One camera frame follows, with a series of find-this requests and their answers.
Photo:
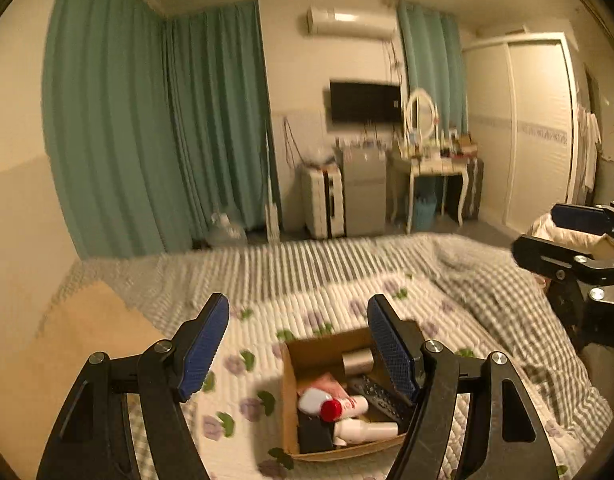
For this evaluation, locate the white floral quilt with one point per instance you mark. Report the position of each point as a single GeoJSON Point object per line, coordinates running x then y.
{"type": "Point", "coordinates": [247, 335]}

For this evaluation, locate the white air conditioner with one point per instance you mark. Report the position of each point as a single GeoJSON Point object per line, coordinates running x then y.
{"type": "Point", "coordinates": [349, 22]}

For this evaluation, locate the white louvred wardrobe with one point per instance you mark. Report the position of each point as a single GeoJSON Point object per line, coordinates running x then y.
{"type": "Point", "coordinates": [532, 130]}

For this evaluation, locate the white oval mirror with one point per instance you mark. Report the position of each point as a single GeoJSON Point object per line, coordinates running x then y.
{"type": "Point", "coordinates": [420, 114]}

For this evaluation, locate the white padded jacket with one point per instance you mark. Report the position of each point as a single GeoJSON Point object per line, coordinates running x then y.
{"type": "Point", "coordinates": [542, 227]}

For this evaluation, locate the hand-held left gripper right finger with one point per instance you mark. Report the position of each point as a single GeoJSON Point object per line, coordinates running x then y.
{"type": "Point", "coordinates": [394, 350]}

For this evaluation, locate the cardboard box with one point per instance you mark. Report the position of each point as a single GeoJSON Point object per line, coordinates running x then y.
{"type": "Point", "coordinates": [289, 410]}

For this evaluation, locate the black wall television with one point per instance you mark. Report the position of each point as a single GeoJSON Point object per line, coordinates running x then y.
{"type": "Point", "coordinates": [364, 101]}

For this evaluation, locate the grey mini fridge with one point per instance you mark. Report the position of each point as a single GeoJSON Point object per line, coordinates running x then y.
{"type": "Point", "coordinates": [364, 190]}

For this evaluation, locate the grey checked duvet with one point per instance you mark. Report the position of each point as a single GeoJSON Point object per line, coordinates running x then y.
{"type": "Point", "coordinates": [487, 285]}

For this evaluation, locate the pink carton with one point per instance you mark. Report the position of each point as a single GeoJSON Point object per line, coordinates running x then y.
{"type": "Point", "coordinates": [324, 384]}

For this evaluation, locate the blue waste bin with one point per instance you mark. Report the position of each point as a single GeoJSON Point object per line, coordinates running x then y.
{"type": "Point", "coordinates": [424, 212]}

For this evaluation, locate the wide green curtain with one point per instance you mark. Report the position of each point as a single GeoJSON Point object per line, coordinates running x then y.
{"type": "Point", "coordinates": [112, 110]}

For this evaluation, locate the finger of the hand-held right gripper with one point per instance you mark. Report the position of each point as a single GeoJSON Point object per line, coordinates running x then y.
{"type": "Point", "coordinates": [542, 255]}
{"type": "Point", "coordinates": [579, 217]}

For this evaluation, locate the narrow green curtain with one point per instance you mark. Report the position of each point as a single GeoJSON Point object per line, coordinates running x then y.
{"type": "Point", "coordinates": [432, 55]}

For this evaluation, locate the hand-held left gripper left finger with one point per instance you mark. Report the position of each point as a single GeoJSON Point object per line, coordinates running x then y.
{"type": "Point", "coordinates": [202, 355]}

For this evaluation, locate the hanging white clothes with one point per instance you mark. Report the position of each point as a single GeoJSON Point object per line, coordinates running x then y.
{"type": "Point", "coordinates": [588, 150]}

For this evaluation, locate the white tube with red cap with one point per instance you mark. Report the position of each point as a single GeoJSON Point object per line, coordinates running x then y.
{"type": "Point", "coordinates": [344, 406]}

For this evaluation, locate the dark suitcase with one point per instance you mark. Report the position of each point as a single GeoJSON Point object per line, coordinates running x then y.
{"type": "Point", "coordinates": [474, 190]}

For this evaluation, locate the white dressing table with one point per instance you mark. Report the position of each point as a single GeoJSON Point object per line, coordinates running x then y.
{"type": "Point", "coordinates": [434, 166]}

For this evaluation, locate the black power adapter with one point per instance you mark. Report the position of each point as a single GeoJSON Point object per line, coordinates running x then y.
{"type": "Point", "coordinates": [314, 435]}

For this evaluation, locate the white plastic bottle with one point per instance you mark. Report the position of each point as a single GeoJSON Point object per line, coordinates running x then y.
{"type": "Point", "coordinates": [367, 431]}

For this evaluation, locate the clear plastic jug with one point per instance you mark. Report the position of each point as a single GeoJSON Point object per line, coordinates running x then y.
{"type": "Point", "coordinates": [227, 230]}

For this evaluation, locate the black remote control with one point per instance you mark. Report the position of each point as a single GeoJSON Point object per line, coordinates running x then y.
{"type": "Point", "coordinates": [374, 395]}

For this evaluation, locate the clear plastic bag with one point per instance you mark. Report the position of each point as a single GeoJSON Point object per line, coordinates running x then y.
{"type": "Point", "coordinates": [321, 156]}

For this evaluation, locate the white suitcase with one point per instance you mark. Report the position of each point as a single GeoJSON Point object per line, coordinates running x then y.
{"type": "Point", "coordinates": [319, 202]}

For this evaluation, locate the silver metal cylinder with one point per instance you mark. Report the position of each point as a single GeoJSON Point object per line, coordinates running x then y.
{"type": "Point", "coordinates": [358, 361]}

